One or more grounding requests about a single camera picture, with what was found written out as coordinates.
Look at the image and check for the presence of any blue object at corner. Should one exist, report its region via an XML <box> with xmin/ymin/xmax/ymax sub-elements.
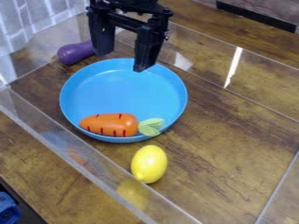
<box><xmin>0</xmin><ymin>192</ymin><xmax>21</xmax><ymax>224</ymax></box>

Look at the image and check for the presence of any purple toy eggplant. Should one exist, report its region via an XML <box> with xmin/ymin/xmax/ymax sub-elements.
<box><xmin>57</xmin><ymin>40</ymin><xmax>93</xmax><ymax>66</ymax></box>

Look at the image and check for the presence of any orange toy carrot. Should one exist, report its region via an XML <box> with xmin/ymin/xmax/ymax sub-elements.
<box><xmin>78</xmin><ymin>113</ymin><xmax>164</xmax><ymax>137</ymax></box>

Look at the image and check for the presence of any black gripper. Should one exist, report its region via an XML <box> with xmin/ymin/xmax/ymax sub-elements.
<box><xmin>86</xmin><ymin>0</ymin><xmax>173</xmax><ymax>73</ymax></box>

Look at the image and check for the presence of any blue round tray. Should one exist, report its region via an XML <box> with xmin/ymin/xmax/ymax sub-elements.
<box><xmin>59</xmin><ymin>58</ymin><xmax>188</xmax><ymax>144</ymax></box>

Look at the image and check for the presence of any yellow toy lemon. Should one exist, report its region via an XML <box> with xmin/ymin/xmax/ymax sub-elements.
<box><xmin>130</xmin><ymin>145</ymin><xmax>168</xmax><ymax>184</ymax></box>

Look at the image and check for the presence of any clear acrylic barrier wall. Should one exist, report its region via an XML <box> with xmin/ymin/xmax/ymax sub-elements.
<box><xmin>0</xmin><ymin>86</ymin><xmax>201</xmax><ymax>224</ymax></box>

